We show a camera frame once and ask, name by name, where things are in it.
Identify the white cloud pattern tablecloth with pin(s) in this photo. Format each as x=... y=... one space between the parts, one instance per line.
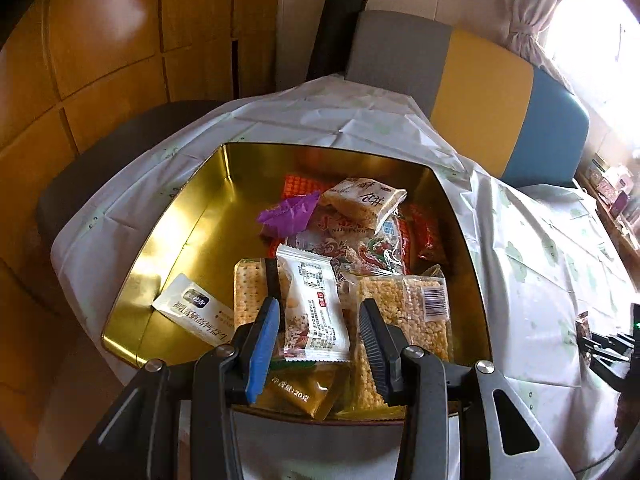
x=540 y=253

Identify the gold tin box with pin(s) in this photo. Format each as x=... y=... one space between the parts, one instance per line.
x=211 y=225

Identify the black rolled mat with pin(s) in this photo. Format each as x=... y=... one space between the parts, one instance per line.
x=334 y=37

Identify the white red snack packet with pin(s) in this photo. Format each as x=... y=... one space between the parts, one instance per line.
x=315 y=330

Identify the wooden wall cabinet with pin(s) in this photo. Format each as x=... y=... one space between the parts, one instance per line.
x=71 y=72

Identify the dark round stool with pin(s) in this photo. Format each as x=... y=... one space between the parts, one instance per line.
x=70 y=190

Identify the purple candy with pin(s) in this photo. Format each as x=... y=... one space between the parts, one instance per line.
x=289 y=217

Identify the purple small box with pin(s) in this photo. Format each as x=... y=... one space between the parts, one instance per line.
x=619 y=204

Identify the sesame cake snack bag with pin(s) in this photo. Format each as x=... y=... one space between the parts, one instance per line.
x=365 y=201

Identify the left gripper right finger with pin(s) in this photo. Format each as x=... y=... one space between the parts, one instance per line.
x=384 y=344

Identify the wooden side shelf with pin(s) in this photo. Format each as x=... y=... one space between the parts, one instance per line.
x=621 y=232

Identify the gold brown snack packet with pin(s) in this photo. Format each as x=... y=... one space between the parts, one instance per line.
x=304 y=389

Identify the cracker pack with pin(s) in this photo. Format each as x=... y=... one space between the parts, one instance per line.
x=254 y=281

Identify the red orange snack packet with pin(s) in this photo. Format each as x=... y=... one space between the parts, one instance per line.
x=427 y=233

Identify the white black sachet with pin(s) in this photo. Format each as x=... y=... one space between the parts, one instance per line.
x=188 y=305

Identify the large orange snack bag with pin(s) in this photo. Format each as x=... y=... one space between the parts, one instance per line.
x=350 y=246

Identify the window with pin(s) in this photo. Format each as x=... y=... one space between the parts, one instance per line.
x=595 y=46

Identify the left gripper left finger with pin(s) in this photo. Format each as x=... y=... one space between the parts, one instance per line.
x=253 y=344

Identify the grey yellow blue chair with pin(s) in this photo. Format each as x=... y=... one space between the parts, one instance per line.
x=513 y=118

